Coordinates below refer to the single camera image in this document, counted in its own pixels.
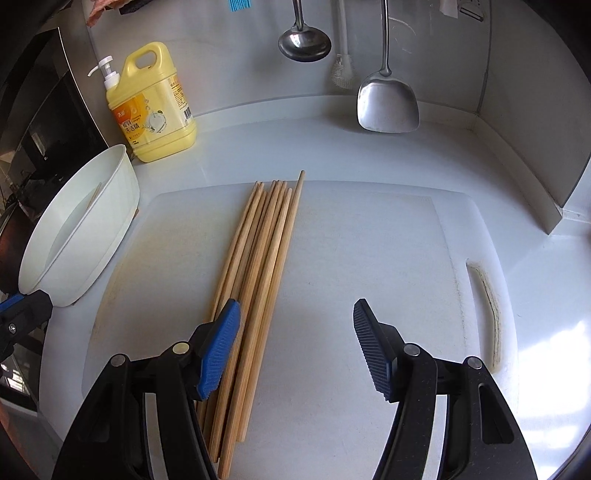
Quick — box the pink striped cloth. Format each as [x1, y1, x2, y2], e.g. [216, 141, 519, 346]
[85, 0, 123, 28]

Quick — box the black range hood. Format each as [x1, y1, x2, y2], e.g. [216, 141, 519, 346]
[0, 27, 110, 185]

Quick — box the yellow dish soap bottle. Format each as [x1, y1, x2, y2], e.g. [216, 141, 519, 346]
[88, 41, 198, 164]

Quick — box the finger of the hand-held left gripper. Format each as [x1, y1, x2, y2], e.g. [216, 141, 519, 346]
[0, 289, 54, 358]

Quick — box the white bottle brush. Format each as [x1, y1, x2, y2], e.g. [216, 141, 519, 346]
[329, 0, 363, 88]

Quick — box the bundle of wooden chopsticks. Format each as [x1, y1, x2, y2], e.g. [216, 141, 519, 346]
[196, 170, 306, 478]

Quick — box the white plastic cutting board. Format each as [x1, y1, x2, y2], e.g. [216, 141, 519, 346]
[81, 187, 519, 480]

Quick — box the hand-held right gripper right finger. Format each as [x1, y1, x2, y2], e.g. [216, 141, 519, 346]
[353, 298, 539, 480]

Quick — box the black wok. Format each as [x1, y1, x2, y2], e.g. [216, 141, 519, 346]
[0, 180, 49, 294]

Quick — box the white plastic bowl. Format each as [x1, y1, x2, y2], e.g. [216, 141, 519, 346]
[17, 144, 140, 308]

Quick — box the black wall rack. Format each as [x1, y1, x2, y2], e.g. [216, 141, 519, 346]
[119, 0, 160, 14]

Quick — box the steel spatula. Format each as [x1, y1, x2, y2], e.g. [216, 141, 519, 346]
[356, 0, 420, 134]

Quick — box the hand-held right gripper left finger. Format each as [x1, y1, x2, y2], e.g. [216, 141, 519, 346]
[51, 299, 242, 480]

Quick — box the steel ladle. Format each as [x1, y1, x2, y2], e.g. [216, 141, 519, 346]
[277, 0, 332, 63]

